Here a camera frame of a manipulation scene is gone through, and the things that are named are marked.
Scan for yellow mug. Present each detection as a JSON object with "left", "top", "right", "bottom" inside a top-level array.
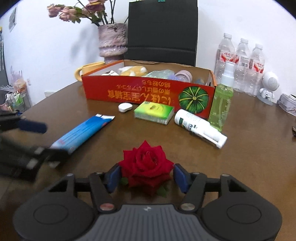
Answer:
[{"left": 74, "top": 62, "right": 106, "bottom": 82}]

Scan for purple ceramic vase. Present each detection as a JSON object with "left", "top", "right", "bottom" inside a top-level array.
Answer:
[{"left": 97, "top": 23, "right": 128, "bottom": 65}]

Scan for small grey white box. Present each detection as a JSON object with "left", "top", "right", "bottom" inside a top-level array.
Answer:
[{"left": 276, "top": 93, "right": 296, "bottom": 117}]

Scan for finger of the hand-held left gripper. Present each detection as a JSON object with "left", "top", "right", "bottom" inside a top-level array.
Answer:
[
  {"left": 0, "top": 111, "right": 48, "bottom": 134},
  {"left": 24, "top": 146, "right": 70, "bottom": 169}
]

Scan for white spray bottle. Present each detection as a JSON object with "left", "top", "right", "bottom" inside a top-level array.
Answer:
[{"left": 174, "top": 109, "right": 228, "bottom": 149}]

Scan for wall poster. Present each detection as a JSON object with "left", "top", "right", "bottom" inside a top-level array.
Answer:
[{"left": 9, "top": 6, "right": 18, "bottom": 32}]

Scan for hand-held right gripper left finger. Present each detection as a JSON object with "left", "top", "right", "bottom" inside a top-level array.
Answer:
[{"left": 47, "top": 163, "right": 121, "bottom": 213}]

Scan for yellow white plush hamster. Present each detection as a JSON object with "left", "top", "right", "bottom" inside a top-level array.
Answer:
[{"left": 120, "top": 65, "right": 149, "bottom": 77}]

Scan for green clear spray bottle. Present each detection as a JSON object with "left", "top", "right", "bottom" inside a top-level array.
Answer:
[{"left": 208, "top": 61, "right": 235, "bottom": 132}]

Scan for white robot figurine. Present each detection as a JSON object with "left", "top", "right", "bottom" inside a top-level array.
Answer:
[{"left": 257, "top": 71, "right": 281, "bottom": 106}]

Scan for iridescent cellophane wrap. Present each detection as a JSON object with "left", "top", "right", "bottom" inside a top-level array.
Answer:
[{"left": 145, "top": 69, "right": 174, "bottom": 80}]

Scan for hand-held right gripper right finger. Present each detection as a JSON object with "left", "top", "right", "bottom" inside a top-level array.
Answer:
[{"left": 173, "top": 163, "right": 247, "bottom": 212}]

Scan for green tissue pack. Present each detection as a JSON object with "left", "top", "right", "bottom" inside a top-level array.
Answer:
[{"left": 134, "top": 103, "right": 175, "bottom": 126}]

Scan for blue white toothpaste tube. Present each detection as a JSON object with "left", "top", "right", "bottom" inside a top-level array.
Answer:
[{"left": 49, "top": 113, "right": 115, "bottom": 156}]

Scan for wire shelf rack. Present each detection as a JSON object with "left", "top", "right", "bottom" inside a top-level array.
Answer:
[{"left": 0, "top": 67, "right": 32, "bottom": 112}]

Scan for white oval case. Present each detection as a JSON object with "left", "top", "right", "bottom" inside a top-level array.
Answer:
[{"left": 118, "top": 102, "right": 133, "bottom": 113}]

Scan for dried pink flowers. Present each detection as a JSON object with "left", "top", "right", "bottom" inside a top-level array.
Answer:
[{"left": 47, "top": 0, "right": 116, "bottom": 26}]

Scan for red artificial rose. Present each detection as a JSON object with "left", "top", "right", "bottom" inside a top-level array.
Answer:
[{"left": 118, "top": 140, "right": 174, "bottom": 198}]

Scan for red cardboard box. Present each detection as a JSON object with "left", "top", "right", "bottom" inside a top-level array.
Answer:
[{"left": 81, "top": 60, "right": 217, "bottom": 114}]

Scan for black paper bag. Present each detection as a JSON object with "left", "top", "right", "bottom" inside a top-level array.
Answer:
[{"left": 124, "top": 0, "right": 199, "bottom": 67}]

